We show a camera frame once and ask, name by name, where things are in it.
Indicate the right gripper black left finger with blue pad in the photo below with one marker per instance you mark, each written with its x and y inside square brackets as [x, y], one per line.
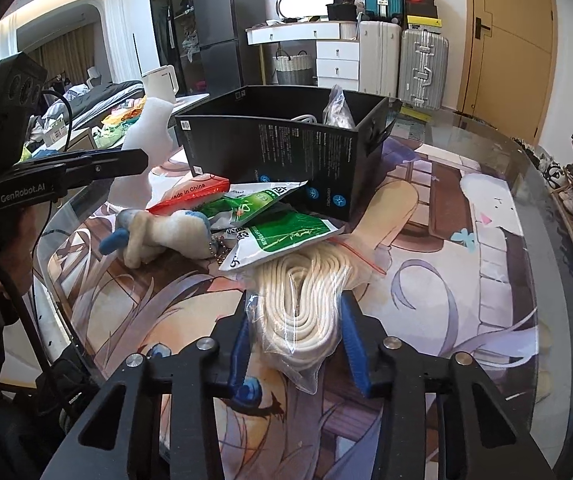
[155, 417]

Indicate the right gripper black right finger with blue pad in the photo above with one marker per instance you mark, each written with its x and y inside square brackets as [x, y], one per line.
[479, 434]

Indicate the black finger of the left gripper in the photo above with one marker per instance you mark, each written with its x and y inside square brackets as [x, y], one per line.
[111, 162]

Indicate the red white tissue pack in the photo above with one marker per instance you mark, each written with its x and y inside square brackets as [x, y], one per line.
[190, 194]

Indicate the white blue plush toy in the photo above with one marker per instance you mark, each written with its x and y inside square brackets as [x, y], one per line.
[141, 236]

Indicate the bag of white rope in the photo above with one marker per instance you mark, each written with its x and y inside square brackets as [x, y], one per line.
[295, 306]

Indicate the green white medicine packet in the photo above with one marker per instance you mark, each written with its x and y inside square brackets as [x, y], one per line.
[243, 202]
[274, 234]

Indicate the grey tv cabinet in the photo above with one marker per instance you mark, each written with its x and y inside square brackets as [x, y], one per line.
[108, 134]

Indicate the white plush pillow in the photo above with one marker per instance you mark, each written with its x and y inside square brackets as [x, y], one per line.
[150, 133]

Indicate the white electric kettle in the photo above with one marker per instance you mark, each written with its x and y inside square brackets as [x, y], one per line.
[161, 83]

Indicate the black cardboard box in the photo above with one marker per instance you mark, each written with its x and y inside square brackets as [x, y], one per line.
[278, 134]

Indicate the black refrigerator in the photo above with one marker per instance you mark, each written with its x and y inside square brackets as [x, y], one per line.
[228, 59]

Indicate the woven laundry basket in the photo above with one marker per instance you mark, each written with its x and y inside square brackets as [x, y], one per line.
[294, 70]

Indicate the clear plastic bag in box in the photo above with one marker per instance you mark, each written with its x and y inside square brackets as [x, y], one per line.
[337, 112]

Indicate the white drawer desk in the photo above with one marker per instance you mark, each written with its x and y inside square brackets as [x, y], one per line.
[337, 48]

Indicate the silver suitcase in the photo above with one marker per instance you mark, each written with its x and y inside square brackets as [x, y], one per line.
[423, 68]

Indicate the white suitcase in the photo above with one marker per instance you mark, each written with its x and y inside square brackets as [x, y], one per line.
[379, 44]

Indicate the wooden door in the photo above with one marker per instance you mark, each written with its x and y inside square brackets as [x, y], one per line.
[509, 65]

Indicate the stack of shoe boxes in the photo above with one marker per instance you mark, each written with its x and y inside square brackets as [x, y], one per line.
[423, 15]

